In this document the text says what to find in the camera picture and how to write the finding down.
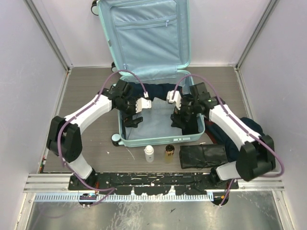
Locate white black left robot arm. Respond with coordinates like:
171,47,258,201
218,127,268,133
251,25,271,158
46,80,148,190

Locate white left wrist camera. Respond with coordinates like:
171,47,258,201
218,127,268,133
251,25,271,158
135,98,152,113

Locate white plastic bottle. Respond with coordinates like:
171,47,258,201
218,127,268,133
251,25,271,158
144,145,154,162

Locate slotted cable duct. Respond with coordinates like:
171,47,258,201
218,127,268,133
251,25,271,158
34,192,214,202

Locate navy blue sweater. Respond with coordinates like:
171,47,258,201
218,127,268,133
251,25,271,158
127,82,176,101

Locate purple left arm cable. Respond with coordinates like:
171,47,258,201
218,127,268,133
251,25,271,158
57,69,150,208

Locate aluminium front rail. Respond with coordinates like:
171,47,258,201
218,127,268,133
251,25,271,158
24,173,285,193

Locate light blue jeans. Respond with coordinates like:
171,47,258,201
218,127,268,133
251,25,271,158
125,98,182,140

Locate amber bottle with gold cap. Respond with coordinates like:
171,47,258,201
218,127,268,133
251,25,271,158
165,144,175,163

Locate mint green open suitcase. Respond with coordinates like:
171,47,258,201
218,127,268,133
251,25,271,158
91,0,205,147

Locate navy garment with red trim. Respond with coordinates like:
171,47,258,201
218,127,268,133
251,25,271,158
204,117,264,162

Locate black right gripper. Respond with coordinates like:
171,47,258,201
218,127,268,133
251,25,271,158
170,96,199,129

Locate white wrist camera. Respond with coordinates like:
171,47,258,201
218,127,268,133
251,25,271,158
135,98,152,113
166,90,182,110

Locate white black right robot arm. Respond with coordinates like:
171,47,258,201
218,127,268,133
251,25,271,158
166,83,276,189

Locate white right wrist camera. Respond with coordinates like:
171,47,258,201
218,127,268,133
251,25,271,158
166,90,182,110

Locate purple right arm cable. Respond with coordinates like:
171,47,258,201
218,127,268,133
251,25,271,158
171,74,286,207

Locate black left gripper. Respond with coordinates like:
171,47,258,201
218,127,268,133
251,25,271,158
115,94,143,127

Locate black garment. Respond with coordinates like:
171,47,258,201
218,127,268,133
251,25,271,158
182,114,199,135

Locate black toiletry pouch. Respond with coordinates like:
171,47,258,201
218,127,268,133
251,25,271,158
179,144,228,169

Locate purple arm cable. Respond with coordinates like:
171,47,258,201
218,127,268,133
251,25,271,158
57,69,150,208
171,74,286,207

